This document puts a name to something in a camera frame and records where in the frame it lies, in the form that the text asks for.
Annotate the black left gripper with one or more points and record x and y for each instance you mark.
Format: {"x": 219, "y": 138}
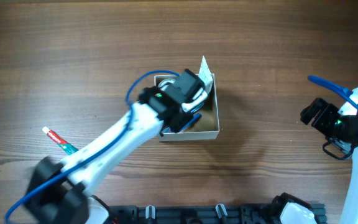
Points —
{"x": 182, "y": 119}

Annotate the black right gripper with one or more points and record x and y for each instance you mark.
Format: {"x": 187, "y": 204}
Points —
{"x": 317, "y": 112}

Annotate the blue white toothbrush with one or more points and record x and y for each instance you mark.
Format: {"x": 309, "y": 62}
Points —
{"x": 191, "y": 122}

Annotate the white lotion tube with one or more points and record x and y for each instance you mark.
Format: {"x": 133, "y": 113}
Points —
{"x": 205, "y": 75}

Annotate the red green toothpaste tube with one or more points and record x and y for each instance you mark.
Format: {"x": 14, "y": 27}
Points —
{"x": 66, "y": 146}

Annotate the white round jar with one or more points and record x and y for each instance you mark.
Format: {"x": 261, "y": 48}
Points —
{"x": 163, "y": 85}

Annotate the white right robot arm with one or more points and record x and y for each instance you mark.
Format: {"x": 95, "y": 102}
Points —
{"x": 340, "y": 128}

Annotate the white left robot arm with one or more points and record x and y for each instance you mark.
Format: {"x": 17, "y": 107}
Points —
{"x": 63, "y": 192}

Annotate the white cardboard box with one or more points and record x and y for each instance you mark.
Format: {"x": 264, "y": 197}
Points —
{"x": 206, "y": 128}

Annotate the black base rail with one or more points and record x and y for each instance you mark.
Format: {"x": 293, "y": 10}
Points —
{"x": 243, "y": 214}

